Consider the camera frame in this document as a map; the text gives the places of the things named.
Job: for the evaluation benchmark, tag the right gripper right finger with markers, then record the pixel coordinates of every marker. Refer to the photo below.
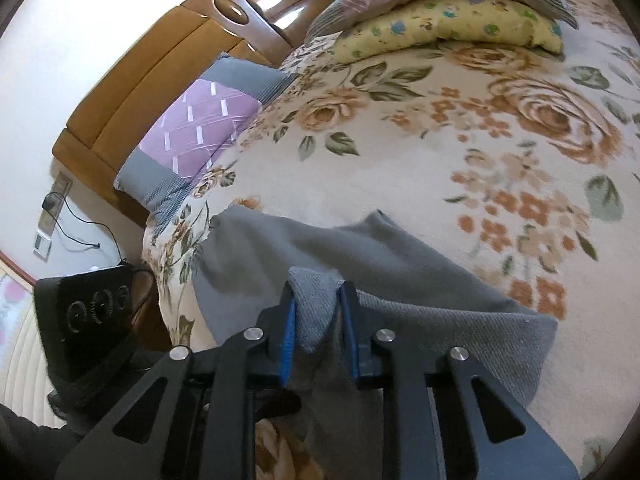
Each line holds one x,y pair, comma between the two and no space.
445,416

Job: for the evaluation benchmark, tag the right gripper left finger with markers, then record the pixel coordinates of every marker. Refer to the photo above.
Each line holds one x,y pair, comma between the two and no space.
192,415

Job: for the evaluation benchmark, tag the grey pants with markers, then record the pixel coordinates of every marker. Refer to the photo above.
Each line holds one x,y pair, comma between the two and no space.
249,257

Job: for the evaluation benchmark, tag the purple grey pillow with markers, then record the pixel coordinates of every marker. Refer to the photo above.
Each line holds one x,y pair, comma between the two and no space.
194,131

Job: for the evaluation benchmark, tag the floral bed blanket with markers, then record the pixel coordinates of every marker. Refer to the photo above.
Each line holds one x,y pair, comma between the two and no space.
518,165

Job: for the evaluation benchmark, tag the wooden headboard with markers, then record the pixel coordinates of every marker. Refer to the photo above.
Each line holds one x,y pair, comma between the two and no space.
113,117

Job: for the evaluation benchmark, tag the yellow floral pillow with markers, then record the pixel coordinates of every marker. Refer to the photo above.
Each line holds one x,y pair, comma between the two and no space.
428,21

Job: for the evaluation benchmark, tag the wall socket panel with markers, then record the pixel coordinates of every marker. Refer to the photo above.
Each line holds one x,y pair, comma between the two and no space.
51,206

